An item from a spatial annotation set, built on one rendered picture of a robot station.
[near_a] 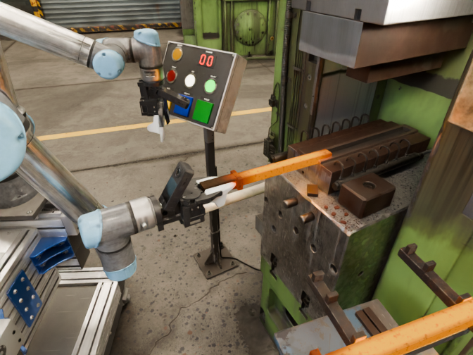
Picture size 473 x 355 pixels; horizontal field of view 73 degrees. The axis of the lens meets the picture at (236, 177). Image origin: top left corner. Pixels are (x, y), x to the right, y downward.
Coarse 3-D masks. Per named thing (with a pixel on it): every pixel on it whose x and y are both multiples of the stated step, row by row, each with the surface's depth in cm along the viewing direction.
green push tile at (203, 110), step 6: (198, 102) 117; (204, 102) 116; (198, 108) 117; (204, 108) 116; (210, 108) 114; (198, 114) 117; (204, 114) 116; (210, 114) 115; (198, 120) 117; (204, 120) 116
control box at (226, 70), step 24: (168, 48) 126; (192, 48) 120; (168, 72) 126; (192, 72) 120; (216, 72) 114; (240, 72) 115; (192, 96) 120; (216, 96) 114; (192, 120) 119; (216, 120) 114
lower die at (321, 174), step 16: (352, 128) 112; (368, 128) 109; (384, 128) 109; (304, 144) 102; (320, 144) 100; (336, 144) 100; (368, 144) 98; (384, 144) 99; (400, 144) 99; (416, 144) 101; (320, 160) 90; (336, 160) 92; (352, 160) 92; (368, 160) 92; (384, 160) 96; (304, 176) 99; (320, 176) 92; (336, 176) 89
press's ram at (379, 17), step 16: (304, 0) 78; (320, 0) 74; (336, 0) 70; (352, 0) 66; (368, 0) 63; (384, 0) 60; (400, 0) 60; (416, 0) 62; (432, 0) 65; (448, 0) 67; (464, 0) 69; (336, 16) 71; (352, 16) 67; (368, 16) 64; (384, 16) 61; (400, 16) 63; (416, 16) 65; (432, 16) 67; (448, 16) 70
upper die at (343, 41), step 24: (312, 24) 78; (336, 24) 72; (360, 24) 66; (408, 24) 72; (432, 24) 76; (456, 24) 80; (312, 48) 80; (336, 48) 73; (360, 48) 69; (384, 48) 72; (408, 48) 76; (432, 48) 80; (456, 48) 85
